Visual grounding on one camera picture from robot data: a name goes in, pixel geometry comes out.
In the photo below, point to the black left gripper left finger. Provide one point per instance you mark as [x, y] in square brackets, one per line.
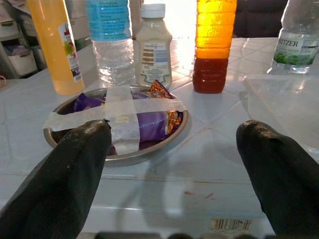
[62, 179]

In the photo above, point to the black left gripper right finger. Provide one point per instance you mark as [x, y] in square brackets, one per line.
[281, 174]

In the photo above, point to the clear plastic container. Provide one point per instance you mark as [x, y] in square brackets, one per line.
[281, 104]

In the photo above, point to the barcode sticker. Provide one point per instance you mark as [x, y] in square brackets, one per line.
[230, 224]

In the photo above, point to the round metal bowl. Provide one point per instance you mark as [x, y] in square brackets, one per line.
[117, 124]

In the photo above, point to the white masking tape cross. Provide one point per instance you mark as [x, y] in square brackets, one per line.
[122, 117]

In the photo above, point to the purple snack packet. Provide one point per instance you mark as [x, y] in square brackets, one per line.
[149, 117]

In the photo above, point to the white storage basket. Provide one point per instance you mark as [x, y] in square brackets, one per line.
[23, 63]

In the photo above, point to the yellow juice bottle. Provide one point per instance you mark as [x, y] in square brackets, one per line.
[56, 47]

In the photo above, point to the green label water bottle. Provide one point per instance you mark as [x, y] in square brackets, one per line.
[295, 37]

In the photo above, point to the blue label water bottle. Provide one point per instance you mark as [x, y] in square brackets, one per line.
[111, 44]

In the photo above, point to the amber honey bottle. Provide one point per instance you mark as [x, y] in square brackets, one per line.
[213, 47]

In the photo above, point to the white mayonnaise squeeze bottle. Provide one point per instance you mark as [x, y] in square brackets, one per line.
[153, 47]

